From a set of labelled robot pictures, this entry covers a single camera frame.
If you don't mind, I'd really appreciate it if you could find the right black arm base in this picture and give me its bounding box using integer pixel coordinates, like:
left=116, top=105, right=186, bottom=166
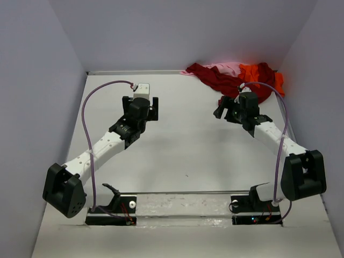
left=228, top=186, right=283, bottom=225

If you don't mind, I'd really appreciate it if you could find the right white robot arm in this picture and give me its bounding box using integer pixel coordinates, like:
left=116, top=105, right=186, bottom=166
left=213, top=92, right=327, bottom=211

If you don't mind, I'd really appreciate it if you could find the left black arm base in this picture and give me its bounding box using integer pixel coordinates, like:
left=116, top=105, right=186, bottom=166
left=85, top=183, right=137, bottom=226

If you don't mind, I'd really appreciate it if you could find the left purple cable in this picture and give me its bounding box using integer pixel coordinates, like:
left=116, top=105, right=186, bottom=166
left=82, top=80, right=135, bottom=224

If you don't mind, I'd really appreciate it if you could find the dark red t shirt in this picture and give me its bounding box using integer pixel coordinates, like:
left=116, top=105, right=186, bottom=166
left=185, top=62, right=277, bottom=105

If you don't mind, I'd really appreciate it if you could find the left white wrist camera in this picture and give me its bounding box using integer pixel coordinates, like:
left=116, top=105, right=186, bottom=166
left=133, top=83, right=150, bottom=100

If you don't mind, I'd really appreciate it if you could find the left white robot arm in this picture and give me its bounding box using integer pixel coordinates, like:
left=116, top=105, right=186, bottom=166
left=42, top=96, right=159, bottom=218

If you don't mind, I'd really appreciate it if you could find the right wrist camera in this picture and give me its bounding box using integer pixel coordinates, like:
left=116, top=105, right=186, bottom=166
left=234, top=84, right=251, bottom=103

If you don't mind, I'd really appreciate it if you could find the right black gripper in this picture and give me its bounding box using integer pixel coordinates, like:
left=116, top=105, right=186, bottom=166
left=212, top=95, right=246, bottom=124

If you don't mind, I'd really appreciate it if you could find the pink t shirt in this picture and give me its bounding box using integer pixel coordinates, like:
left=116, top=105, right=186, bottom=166
left=180, top=62, right=241, bottom=77

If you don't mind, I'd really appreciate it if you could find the orange t shirt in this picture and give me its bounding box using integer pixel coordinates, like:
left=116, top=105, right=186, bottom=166
left=238, top=62, right=285, bottom=101

